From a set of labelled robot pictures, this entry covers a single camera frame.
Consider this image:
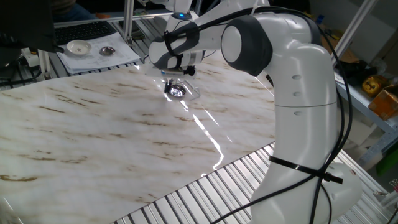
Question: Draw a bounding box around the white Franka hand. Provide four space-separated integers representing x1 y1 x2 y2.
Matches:
145 60 197 94

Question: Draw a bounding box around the small round steel plate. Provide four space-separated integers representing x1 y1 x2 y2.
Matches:
167 84 187 99

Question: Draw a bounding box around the clear acrylic stand with mesh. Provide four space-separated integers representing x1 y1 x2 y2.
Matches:
174 79 201 101

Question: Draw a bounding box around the stack of white paper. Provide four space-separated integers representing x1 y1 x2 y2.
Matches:
56 32 141 75

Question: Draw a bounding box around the small steel dish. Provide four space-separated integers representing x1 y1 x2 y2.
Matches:
99 46 116 57

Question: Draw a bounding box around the marble pattern table sheet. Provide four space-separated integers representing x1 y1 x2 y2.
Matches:
0 51 277 224

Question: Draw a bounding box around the white ceramic dish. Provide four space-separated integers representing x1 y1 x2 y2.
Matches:
66 39 93 57

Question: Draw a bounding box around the black keyboard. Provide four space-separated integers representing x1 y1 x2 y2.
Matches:
54 20 118 47

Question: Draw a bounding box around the person in dark clothes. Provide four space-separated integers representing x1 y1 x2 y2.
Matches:
51 0 97 23

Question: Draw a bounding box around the black monitor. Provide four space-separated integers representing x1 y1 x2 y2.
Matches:
0 0 65 68

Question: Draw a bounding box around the grey metal shelf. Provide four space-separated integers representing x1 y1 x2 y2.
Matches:
335 77 398 169

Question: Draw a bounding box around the yellow round object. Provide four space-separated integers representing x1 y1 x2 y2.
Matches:
361 74 389 97

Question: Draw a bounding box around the orange box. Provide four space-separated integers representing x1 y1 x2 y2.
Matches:
368 84 398 121

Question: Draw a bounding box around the green crate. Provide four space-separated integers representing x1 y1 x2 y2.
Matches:
375 148 398 177

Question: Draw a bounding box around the tall aluminium post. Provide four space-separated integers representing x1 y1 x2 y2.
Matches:
123 0 136 47

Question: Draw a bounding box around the short aluminium post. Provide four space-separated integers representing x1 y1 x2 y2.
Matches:
37 49 52 80

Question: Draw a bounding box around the black cable strap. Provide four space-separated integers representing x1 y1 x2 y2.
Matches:
269 155 344 184

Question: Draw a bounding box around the slanted aluminium frame post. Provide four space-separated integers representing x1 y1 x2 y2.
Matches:
331 0 379 63

